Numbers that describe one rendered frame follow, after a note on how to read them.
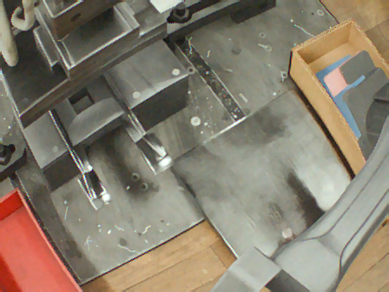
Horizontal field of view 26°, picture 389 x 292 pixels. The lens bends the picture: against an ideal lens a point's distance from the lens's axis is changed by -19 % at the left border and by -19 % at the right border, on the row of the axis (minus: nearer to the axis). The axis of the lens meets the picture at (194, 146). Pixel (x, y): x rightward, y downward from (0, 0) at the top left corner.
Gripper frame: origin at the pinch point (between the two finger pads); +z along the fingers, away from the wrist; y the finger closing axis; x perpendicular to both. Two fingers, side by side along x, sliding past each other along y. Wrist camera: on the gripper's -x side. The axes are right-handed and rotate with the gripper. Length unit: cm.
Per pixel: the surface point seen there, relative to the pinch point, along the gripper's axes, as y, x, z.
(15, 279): 1.3, 41.9, 20.1
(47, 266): 0.5, 35.9, 19.8
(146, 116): 7.8, 14.4, 20.7
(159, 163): 4.4, 17.1, 13.6
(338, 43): 2.2, -12.3, 21.1
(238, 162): -1.4, 9.2, 17.8
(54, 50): 22.6, 22.1, 4.0
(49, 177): 8.9, 28.2, 20.5
